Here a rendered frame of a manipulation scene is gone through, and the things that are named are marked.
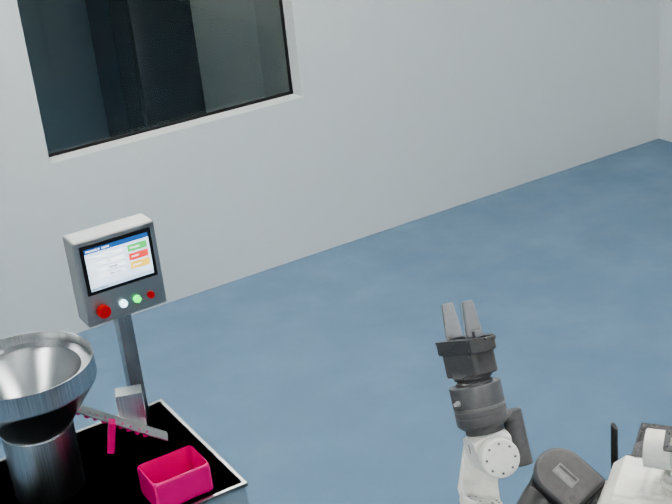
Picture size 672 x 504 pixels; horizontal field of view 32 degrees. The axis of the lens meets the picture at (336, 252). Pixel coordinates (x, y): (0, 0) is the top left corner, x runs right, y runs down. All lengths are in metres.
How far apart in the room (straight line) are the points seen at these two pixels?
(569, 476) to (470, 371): 0.31
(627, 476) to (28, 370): 1.73
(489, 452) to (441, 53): 4.71
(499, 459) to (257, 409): 3.05
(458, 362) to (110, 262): 1.40
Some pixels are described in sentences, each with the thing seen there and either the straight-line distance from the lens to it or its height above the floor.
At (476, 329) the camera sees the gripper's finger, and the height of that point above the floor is 1.59.
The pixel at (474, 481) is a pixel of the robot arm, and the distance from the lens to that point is 2.06.
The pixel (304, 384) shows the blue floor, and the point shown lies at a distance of 5.08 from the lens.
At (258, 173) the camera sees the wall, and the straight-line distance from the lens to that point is 6.03.
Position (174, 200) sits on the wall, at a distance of 5.86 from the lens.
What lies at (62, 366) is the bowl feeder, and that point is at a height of 1.05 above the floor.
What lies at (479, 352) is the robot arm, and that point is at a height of 1.57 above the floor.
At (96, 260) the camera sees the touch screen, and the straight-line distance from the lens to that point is 3.15.
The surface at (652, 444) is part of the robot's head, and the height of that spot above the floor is 1.37.
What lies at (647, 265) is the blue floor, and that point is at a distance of 5.99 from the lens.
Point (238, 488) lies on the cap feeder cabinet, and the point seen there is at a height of 0.75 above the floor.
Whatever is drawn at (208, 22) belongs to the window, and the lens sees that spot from 5.87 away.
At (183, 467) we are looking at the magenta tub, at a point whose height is 0.79.
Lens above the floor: 2.50
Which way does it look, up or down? 23 degrees down
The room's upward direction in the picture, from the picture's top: 6 degrees counter-clockwise
